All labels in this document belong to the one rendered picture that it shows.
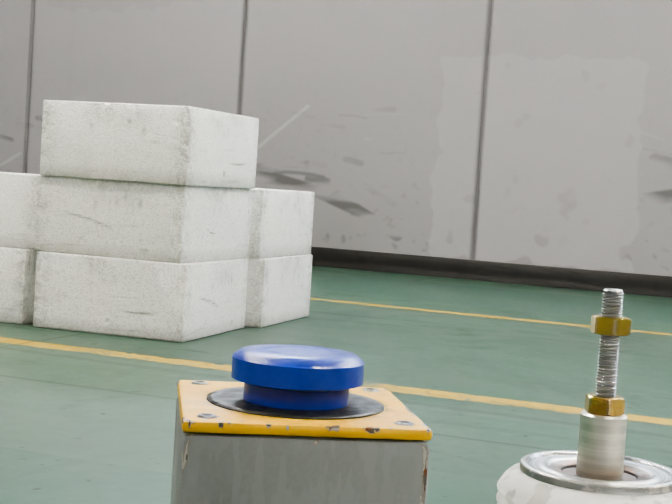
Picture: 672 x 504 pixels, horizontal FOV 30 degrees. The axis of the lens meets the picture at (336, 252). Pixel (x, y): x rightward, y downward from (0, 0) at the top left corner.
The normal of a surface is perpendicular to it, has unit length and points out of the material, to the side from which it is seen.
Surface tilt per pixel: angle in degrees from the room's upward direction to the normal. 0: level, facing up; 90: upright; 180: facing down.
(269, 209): 90
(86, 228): 90
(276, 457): 90
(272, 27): 90
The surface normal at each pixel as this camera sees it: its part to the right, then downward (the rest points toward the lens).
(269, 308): 0.95, 0.07
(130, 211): -0.33, 0.03
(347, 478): 0.15, 0.06
